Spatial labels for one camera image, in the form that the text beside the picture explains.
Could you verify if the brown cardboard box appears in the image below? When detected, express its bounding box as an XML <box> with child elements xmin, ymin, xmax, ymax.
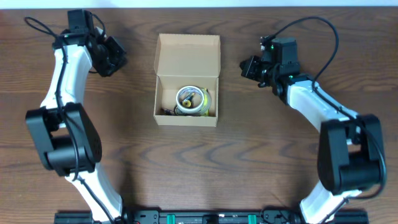
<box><xmin>154</xmin><ymin>34</ymin><xmax>221</xmax><ymax>127</ymax></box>

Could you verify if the clear packing tape roll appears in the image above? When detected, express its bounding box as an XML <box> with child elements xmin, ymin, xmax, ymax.
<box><xmin>198</xmin><ymin>88</ymin><xmax>213</xmax><ymax>117</ymax></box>

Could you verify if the black pen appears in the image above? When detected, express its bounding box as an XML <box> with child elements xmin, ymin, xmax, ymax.
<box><xmin>161</xmin><ymin>108</ymin><xmax>175</xmax><ymax>116</ymax></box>

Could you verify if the white masking tape roll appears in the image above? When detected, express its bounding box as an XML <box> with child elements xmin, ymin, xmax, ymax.
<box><xmin>176</xmin><ymin>86</ymin><xmax>205</xmax><ymax>114</ymax></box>

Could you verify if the yellow black correction tape dispenser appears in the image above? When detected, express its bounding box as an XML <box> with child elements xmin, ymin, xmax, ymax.
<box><xmin>174</xmin><ymin>92</ymin><xmax>195</xmax><ymax>116</ymax></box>

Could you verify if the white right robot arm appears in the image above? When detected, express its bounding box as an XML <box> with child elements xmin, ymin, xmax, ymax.
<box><xmin>239</xmin><ymin>35</ymin><xmax>386</xmax><ymax>223</ymax></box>

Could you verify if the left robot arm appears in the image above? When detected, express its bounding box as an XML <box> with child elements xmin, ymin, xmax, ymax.
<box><xmin>25</xmin><ymin>9</ymin><xmax>132</xmax><ymax>223</ymax></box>

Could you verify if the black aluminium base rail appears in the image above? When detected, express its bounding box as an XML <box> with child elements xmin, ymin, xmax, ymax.
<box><xmin>53</xmin><ymin>208</ymin><xmax>369</xmax><ymax>224</ymax></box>

